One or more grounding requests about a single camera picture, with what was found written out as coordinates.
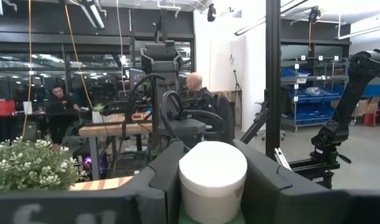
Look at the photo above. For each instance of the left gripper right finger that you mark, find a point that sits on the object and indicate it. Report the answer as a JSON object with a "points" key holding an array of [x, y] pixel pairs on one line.
{"points": [[301, 205]]}

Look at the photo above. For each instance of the background robot workstation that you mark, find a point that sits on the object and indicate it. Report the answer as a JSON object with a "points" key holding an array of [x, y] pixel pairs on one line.
{"points": [[161, 62]]}

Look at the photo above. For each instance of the potted white-flowered plant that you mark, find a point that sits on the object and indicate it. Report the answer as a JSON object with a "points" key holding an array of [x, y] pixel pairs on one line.
{"points": [[31, 165]]}

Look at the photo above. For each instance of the red box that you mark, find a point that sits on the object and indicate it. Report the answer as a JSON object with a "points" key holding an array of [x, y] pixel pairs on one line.
{"points": [[4, 107]]}

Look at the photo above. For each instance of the red crate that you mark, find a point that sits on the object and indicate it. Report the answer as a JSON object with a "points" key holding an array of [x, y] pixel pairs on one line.
{"points": [[373, 118]]}

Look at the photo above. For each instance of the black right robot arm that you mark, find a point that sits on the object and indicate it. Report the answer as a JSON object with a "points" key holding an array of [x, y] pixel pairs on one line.
{"points": [[348, 102]]}

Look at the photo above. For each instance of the cardboard box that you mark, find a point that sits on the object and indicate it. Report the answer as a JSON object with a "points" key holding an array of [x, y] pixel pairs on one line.
{"points": [[365, 105]]}

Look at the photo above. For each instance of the background wooden table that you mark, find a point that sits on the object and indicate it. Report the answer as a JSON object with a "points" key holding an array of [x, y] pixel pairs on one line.
{"points": [[115, 129]]}

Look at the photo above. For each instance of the black aluminium table frame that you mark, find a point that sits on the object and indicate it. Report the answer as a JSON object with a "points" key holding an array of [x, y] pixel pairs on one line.
{"points": [[273, 77]]}

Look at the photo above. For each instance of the small potted plant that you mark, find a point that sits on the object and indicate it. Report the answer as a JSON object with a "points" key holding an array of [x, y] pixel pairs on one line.
{"points": [[98, 113]]}

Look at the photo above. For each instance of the person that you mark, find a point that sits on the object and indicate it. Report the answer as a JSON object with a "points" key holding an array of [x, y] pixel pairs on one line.
{"points": [[205, 99], [60, 105]]}

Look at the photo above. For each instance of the ceiling light strip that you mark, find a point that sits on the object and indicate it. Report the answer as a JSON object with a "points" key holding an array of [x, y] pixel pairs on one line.
{"points": [[364, 31], [258, 23], [94, 14]]}

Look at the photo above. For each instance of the metal shelf rack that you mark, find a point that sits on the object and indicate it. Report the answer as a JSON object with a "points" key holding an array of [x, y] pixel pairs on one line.
{"points": [[340, 68]]}

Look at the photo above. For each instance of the green paint bottle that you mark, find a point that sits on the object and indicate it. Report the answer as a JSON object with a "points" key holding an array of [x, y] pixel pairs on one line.
{"points": [[213, 174]]}

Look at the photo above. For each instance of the office chair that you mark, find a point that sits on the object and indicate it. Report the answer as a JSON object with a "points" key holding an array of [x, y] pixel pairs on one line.
{"points": [[260, 107]]}

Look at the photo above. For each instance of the black ceiling camera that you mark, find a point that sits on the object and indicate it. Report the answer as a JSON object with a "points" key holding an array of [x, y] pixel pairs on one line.
{"points": [[314, 14], [211, 12]]}

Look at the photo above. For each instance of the white paper sign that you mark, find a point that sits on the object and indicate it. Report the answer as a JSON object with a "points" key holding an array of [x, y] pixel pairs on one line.
{"points": [[27, 107]]}

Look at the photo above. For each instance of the blue storage bin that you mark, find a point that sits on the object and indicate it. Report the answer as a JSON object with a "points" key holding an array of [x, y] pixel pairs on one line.
{"points": [[293, 73], [311, 95], [311, 113]]}

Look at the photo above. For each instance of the black tripod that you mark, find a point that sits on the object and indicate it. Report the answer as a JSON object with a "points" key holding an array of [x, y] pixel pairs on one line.
{"points": [[237, 84]]}

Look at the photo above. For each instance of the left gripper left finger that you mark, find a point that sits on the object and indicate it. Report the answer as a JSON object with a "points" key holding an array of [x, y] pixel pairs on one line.
{"points": [[84, 208]]}

